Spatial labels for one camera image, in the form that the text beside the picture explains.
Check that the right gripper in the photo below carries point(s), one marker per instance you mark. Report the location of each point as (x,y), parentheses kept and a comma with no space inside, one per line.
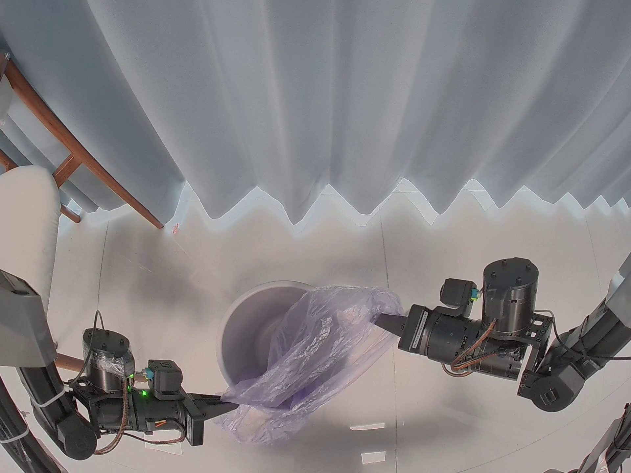
(443,335)

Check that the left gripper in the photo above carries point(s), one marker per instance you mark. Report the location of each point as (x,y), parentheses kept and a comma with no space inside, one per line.
(162,414)

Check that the purple plastic bag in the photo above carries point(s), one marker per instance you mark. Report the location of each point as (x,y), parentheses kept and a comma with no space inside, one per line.
(320,343)

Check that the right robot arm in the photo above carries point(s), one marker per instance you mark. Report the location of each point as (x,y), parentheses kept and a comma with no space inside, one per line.
(510,293)

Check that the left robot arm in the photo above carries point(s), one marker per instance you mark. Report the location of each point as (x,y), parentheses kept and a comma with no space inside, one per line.
(24,323)

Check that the white trash bin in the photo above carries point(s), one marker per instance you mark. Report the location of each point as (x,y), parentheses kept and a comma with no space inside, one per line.
(246,323)

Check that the pale blue curtain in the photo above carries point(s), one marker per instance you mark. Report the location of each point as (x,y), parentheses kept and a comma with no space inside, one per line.
(345,91)

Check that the wooden chair with cream cushions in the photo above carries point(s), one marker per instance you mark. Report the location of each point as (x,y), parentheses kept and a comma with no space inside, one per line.
(29,215)

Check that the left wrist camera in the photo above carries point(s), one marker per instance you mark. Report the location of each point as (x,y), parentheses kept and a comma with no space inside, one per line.
(165,377)

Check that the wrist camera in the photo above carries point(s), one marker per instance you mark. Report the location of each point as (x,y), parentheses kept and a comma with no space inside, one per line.
(165,377)
(456,293)

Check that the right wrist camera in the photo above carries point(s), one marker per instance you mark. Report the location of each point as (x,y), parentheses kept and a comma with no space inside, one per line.
(456,293)

